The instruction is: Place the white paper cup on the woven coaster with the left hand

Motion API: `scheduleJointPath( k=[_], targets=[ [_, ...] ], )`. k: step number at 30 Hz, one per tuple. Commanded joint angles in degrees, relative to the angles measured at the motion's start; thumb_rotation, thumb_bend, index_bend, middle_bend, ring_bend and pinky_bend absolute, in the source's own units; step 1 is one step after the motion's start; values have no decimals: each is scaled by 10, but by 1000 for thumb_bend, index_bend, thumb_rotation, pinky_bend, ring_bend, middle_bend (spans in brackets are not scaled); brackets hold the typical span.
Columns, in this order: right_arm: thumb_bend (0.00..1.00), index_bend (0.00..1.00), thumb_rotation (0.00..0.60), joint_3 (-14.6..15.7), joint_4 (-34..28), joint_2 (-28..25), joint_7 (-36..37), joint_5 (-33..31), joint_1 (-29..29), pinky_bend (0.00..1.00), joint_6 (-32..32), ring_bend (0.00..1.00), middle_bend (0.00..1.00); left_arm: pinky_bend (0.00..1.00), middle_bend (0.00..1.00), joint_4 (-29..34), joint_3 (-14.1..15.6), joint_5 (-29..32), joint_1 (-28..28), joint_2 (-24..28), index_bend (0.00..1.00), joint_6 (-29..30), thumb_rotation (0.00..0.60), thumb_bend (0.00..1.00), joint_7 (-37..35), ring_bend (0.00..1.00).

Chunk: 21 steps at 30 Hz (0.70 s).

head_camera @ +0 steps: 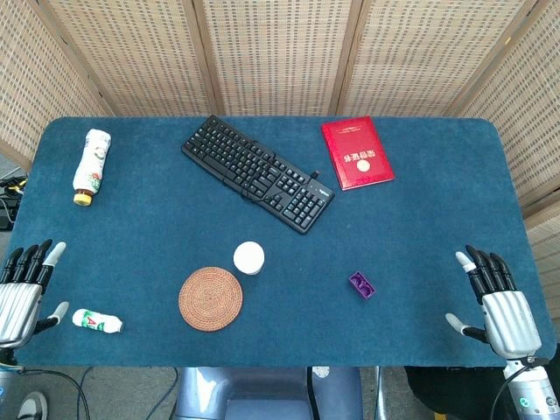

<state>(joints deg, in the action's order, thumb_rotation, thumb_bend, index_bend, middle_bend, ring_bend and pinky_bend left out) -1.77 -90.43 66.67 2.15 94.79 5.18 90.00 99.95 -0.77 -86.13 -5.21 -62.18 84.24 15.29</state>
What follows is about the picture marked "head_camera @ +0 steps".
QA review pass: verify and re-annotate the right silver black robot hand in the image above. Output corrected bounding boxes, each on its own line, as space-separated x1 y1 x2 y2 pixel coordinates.
444 244 544 362

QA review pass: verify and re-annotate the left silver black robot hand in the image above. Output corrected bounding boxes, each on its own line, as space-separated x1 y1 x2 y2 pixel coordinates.
0 239 70 350

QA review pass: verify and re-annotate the white paper cup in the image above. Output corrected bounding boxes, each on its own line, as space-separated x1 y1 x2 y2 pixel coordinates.
233 241 266 277

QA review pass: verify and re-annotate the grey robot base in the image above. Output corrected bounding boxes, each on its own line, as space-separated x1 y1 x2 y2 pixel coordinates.
173 366 382 420

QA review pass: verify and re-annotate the round woven rattan coaster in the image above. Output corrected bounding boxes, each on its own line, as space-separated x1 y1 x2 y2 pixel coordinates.
178 266 244 333

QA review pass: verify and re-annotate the small white yogurt bottle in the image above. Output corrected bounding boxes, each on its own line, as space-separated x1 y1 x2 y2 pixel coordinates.
72 308 124 334

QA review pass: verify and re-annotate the black floor equipment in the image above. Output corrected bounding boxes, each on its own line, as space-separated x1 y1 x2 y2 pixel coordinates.
0 174 28 231

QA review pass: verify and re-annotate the grey white sneaker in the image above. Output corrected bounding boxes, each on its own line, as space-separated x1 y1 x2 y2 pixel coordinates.
16 391 48 420

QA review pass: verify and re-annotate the purple plastic block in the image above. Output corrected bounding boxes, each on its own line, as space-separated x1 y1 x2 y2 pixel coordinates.
348 270 378 303

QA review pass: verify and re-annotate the large white yellow-capped bottle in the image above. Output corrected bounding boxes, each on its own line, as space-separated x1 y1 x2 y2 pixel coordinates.
72 128 112 207

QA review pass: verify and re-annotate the red certificate book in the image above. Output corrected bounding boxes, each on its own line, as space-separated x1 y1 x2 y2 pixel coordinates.
320 115 396 192

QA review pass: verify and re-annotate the blue table mat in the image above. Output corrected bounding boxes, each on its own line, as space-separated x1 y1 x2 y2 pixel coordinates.
7 115 557 368

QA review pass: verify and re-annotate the black computer keyboard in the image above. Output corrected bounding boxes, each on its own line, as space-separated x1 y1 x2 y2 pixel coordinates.
180 115 336 235

